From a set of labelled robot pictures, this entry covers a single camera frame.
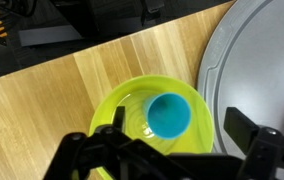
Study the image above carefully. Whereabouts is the blue plastic cup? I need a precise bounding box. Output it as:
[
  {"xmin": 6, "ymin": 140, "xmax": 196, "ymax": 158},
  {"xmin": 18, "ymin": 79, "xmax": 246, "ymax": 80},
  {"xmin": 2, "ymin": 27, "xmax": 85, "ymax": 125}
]
[{"xmin": 142, "ymin": 92, "xmax": 192, "ymax": 140}]

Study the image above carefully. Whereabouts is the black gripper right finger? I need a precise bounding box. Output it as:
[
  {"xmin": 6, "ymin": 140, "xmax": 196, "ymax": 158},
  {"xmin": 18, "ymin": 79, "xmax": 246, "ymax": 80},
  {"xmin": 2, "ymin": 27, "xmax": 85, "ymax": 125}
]
[{"xmin": 223, "ymin": 106, "xmax": 284, "ymax": 180}]

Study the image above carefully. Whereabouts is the gray metal bar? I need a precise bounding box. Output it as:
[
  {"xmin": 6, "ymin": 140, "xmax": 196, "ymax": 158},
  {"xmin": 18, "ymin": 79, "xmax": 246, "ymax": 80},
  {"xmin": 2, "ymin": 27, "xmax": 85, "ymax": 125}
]
[{"xmin": 17, "ymin": 24, "xmax": 84, "ymax": 48}]

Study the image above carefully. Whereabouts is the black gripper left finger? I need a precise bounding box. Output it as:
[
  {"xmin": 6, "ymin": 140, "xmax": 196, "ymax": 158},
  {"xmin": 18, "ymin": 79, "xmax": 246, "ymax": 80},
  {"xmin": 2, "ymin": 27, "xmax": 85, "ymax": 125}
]
[{"xmin": 43, "ymin": 105, "xmax": 170, "ymax": 180}]

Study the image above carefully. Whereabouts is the round gray plate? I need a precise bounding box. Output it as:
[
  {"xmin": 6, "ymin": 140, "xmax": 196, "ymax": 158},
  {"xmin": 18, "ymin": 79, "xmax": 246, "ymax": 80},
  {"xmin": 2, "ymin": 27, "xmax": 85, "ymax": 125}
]
[{"xmin": 196, "ymin": 0, "xmax": 284, "ymax": 180}]

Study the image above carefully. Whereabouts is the yellow-green plastic bowl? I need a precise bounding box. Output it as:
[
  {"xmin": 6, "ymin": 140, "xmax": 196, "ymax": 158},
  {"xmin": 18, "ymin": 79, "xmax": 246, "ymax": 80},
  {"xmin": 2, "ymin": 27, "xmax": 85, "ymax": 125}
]
[{"xmin": 88, "ymin": 74, "xmax": 215, "ymax": 180}]

